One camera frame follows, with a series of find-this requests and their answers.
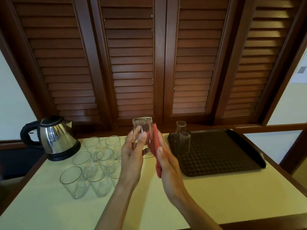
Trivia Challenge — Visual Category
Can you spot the person's right hand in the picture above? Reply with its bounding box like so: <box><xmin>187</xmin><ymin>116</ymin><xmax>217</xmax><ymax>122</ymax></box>
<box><xmin>156</xmin><ymin>131</ymin><xmax>193</xmax><ymax>208</ymax></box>

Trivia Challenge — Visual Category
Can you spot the person's left hand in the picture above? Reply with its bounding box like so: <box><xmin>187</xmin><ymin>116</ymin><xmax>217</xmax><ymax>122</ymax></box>
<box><xmin>119</xmin><ymin>126</ymin><xmax>148</xmax><ymax>188</ymax></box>

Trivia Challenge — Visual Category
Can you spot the red cloth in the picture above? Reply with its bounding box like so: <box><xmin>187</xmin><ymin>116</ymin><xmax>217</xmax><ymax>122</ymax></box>
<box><xmin>146</xmin><ymin>123</ymin><xmax>169</xmax><ymax>179</ymax></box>

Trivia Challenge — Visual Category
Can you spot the group of clear glasses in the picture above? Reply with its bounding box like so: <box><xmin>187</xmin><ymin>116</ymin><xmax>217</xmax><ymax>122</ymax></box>
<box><xmin>59</xmin><ymin>135</ymin><xmax>128</xmax><ymax>200</ymax></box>

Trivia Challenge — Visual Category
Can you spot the dark brown textured tray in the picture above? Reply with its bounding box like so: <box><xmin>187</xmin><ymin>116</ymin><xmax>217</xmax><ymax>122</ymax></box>
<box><xmin>167</xmin><ymin>128</ymin><xmax>267</xmax><ymax>177</ymax></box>

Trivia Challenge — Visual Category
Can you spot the person's left forearm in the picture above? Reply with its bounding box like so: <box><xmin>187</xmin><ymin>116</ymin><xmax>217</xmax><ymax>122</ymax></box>
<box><xmin>95</xmin><ymin>182</ymin><xmax>139</xmax><ymax>230</ymax></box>

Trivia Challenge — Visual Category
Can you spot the steel electric kettle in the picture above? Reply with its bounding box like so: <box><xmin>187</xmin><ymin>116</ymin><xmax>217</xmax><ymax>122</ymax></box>
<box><xmin>20</xmin><ymin>115</ymin><xmax>81</xmax><ymax>162</ymax></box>
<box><xmin>47</xmin><ymin>142</ymin><xmax>81</xmax><ymax>162</ymax></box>

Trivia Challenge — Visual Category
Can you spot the brown louvered wooden shutter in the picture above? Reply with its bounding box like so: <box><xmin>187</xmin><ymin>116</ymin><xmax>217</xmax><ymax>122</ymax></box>
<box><xmin>163</xmin><ymin>0</ymin><xmax>249</xmax><ymax>125</ymax></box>
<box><xmin>0</xmin><ymin>0</ymin><xmax>113</xmax><ymax>128</ymax></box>
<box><xmin>89</xmin><ymin>0</ymin><xmax>167</xmax><ymax>127</ymax></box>
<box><xmin>213</xmin><ymin>0</ymin><xmax>307</xmax><ymax>126</ymax></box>

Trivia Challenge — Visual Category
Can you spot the white paper notice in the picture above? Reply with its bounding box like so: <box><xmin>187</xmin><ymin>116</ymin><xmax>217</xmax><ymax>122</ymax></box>
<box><xmin>290</xmin><ymin>49</ymin><xmax>307</xmax><ymax>84</ymax></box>

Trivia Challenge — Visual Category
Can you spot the brown wooden wall rail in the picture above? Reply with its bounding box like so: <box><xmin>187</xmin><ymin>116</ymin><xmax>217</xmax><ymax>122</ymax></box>
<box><xmin>234</xmin><ymin>123</ymin><xmax>307</xmax><ymax>135</ymax></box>

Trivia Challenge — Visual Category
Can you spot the brown wooden door frame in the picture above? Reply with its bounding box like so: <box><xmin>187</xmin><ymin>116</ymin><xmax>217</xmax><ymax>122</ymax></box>
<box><xmin>279</xmin><ymin>130</ymin><xmax>307</xmax><ymax>175</ymax></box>

